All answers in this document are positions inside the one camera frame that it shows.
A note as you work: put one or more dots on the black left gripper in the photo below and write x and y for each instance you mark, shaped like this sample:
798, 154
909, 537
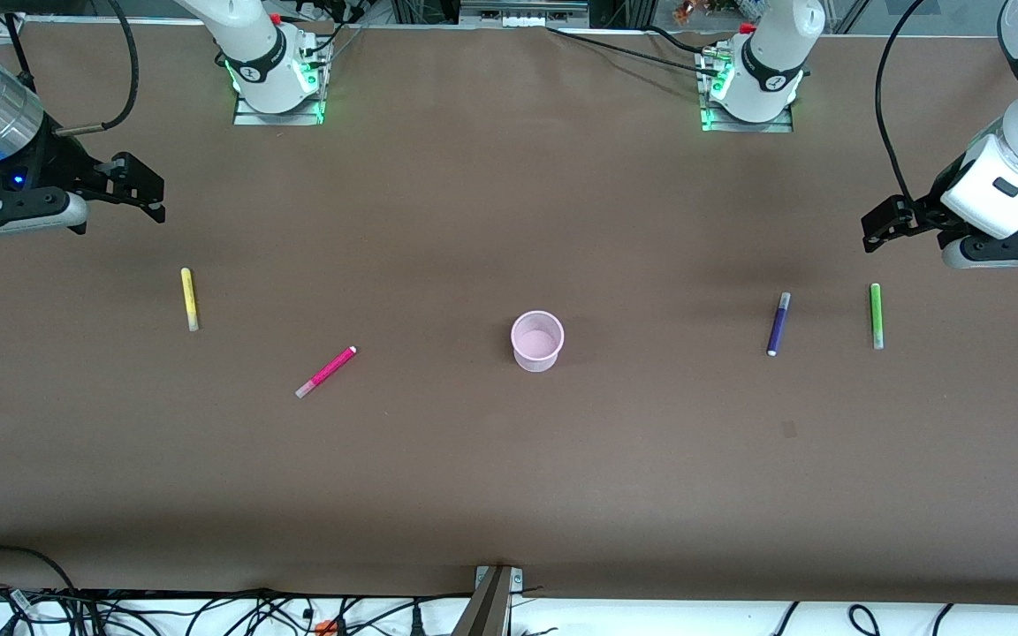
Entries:
927, 210

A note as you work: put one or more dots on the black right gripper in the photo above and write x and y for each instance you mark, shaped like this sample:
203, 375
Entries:
64, 165

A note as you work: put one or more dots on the purple pen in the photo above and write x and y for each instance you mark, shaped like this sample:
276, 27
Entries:
778, 325

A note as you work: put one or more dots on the pink pen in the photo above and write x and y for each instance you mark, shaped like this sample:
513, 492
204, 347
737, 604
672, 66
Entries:
327, 372

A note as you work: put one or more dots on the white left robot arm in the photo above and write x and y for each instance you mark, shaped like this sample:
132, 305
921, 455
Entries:
770, 53

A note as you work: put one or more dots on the pink translucent pen holder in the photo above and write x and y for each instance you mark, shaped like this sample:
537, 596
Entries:
537, 340

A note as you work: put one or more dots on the green pen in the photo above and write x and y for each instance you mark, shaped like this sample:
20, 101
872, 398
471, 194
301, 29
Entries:
876, 315

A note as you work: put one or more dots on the yellow pen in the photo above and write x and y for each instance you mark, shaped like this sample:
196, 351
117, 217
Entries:
189, 299

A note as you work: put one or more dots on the small orange background object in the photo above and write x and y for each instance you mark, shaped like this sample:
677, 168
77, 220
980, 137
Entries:
684, 11

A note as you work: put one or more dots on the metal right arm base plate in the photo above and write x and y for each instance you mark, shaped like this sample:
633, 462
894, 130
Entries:
279, 117

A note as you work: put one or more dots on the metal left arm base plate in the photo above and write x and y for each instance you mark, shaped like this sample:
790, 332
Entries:
746, 125

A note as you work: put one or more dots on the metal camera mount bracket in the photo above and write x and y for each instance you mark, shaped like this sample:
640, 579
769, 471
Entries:
491, 601

